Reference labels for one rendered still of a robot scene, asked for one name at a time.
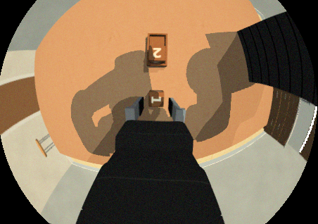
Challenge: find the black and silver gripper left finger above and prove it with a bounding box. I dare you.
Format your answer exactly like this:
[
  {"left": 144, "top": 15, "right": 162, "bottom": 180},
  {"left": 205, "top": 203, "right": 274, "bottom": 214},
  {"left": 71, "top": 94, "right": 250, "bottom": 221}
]
[{"left": 125, "top": 97, "right": 144, "bottom": 121}]

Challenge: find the brown calendar cube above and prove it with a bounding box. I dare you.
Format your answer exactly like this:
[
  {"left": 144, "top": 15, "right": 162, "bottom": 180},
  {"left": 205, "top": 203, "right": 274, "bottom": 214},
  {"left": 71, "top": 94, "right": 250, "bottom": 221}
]
[
  {"left": 148, "top": 45, "right": 165, "bottom": 63},
  {"left": 148, "top": 90, "right": 164, "bottom": 107}
]

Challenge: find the brown wooden tray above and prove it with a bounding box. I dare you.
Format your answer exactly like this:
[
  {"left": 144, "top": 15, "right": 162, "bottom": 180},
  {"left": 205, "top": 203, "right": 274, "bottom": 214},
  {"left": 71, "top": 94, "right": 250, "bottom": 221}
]
[{"left": 146, "top": 33, "right": 167, "bottom": 67}]

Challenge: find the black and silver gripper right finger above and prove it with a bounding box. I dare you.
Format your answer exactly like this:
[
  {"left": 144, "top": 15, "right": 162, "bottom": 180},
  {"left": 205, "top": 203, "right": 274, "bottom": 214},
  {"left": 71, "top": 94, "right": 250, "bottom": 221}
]
[{"left": 168, "top": 97, "right": 186, "bottom": 123}]

